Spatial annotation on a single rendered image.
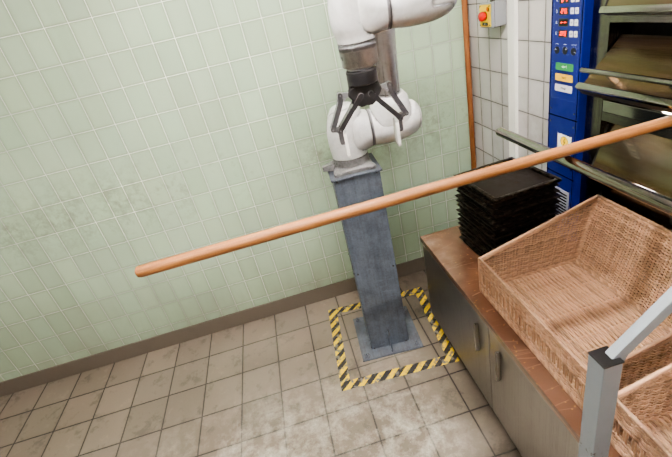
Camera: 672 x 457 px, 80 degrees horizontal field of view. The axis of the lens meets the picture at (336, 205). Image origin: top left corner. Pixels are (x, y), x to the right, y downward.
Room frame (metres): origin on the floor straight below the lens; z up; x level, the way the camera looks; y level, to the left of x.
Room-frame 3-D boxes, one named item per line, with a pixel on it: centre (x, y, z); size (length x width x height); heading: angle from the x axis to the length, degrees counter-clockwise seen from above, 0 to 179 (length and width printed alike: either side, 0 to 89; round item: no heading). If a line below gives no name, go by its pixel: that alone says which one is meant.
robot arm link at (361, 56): (1.00, -0.13, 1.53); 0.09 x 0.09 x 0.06
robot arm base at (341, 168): (1.65, -0.09, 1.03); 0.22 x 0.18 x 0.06; 92
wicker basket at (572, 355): (0.92, -0.72, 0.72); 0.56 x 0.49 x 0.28; 5
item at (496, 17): (1.86, -0.85, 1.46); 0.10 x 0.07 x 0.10; 6
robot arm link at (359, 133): (1.65, -0.12, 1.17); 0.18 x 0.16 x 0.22; 89
